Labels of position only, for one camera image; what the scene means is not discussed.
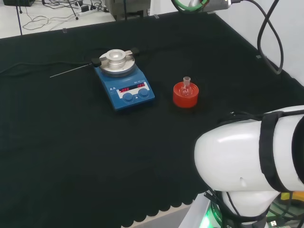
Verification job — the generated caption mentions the clear glass round-bottom flask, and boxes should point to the clear glass round-bottom flask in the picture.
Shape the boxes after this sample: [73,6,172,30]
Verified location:
[180,76,192,97]

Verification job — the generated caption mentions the red round flask stand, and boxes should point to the red round flask stand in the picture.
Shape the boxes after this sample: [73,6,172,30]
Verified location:
[172,81,200,109]

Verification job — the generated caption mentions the heater with blue base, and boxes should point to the heater with blue base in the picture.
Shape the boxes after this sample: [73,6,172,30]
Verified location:
[91,47,156,113]

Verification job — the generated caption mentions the black bench cloth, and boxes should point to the black bench cloth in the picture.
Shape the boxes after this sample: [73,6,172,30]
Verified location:
[0,10,304,228]

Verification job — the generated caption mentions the thin metal temperature probe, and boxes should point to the thin metal temperature probe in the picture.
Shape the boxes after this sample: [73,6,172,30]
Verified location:
[49,62,95,78]

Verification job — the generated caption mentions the grey metal cabinet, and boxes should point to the grey metal cabinet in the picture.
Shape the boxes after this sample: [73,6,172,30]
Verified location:
[111,0,151,22]

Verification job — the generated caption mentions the white power strip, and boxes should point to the white power strip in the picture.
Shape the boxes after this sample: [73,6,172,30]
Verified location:
[77,5,98,17]

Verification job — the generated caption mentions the black tripod pole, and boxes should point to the black tripod pole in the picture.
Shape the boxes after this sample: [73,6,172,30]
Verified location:
[15,0,24,36]

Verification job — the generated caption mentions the black box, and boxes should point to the black box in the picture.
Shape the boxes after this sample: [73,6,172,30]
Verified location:
[3,0,36,7]

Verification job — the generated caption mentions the green robot cable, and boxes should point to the green robot cable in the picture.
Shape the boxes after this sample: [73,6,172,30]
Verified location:
[171,0,210,13]

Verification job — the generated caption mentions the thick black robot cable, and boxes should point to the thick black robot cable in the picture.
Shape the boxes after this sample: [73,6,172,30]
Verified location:
[257,0,285,76]

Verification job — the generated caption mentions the black floor cables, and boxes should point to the black floor cables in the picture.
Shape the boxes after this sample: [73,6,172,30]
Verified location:
[22,0,112,31]

